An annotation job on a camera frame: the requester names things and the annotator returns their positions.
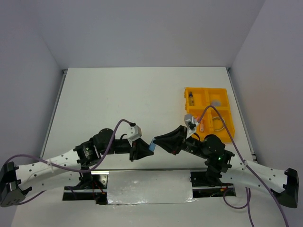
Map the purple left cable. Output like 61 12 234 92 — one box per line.
3 119 133 205

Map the blue highlighter marker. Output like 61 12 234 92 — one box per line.
149 140 156 152

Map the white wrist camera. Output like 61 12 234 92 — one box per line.
126 123 142 146
184 114 199 139

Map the beige tape roll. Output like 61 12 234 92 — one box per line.
212 116 225 131

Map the black base rail with wiring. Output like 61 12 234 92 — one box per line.
62 169 236 205

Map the clear round pin container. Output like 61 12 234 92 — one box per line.
211 100 221 106

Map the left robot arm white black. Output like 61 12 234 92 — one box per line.
0 127 154 208

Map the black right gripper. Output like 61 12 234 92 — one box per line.
152 125 208 158

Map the purple cable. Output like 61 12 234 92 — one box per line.
196 105 289 227
3 119 133 205

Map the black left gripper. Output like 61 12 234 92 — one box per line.
100 135 154 160

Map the silver foil sheet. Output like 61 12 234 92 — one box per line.
107 170 195 205

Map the orange highlighter marker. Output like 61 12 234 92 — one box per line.
199 120 205 132

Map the small blue-capped glue bottle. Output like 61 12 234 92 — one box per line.
188 91 195 106

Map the yellow four-compartment tray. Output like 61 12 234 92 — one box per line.
184 87 235 143

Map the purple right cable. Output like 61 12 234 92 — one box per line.
196 105 289 227

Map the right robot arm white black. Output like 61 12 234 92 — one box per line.
153 126 299 208

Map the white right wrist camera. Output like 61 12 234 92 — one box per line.
184 114 199 139

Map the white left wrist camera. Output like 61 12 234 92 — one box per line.
126 123 142 146

